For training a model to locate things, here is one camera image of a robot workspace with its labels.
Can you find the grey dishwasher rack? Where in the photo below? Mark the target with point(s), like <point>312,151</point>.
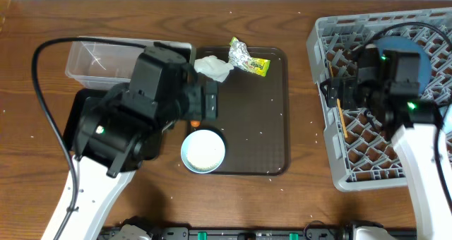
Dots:
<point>366,160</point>

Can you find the light blue cup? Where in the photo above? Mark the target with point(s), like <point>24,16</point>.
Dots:
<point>446,113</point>

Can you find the orange carrot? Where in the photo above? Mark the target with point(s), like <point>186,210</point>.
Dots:
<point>195,124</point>

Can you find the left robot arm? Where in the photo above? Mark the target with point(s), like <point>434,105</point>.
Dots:
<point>93,187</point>

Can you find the black plastic tray bin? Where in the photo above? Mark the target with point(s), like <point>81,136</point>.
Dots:
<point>70,123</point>

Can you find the white napkin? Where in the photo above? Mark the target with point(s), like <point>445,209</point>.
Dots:
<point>213,68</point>

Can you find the foil snack wrapper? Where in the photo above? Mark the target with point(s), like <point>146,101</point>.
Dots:
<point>240,57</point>

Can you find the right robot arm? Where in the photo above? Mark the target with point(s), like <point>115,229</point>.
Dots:
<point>387,84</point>

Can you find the clear plastic bin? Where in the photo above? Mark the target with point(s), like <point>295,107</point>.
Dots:
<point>100,66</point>

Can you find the dark brown serving tray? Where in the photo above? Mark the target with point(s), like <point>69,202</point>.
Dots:
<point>253,118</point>

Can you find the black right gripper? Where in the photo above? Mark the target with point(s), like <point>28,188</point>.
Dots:
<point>347,85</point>

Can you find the light blue rice plate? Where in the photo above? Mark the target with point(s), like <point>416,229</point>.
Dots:
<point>203,151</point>

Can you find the large blue bowl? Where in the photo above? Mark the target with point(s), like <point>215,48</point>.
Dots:
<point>406,45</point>

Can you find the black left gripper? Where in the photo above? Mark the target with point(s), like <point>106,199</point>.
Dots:
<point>200,106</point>

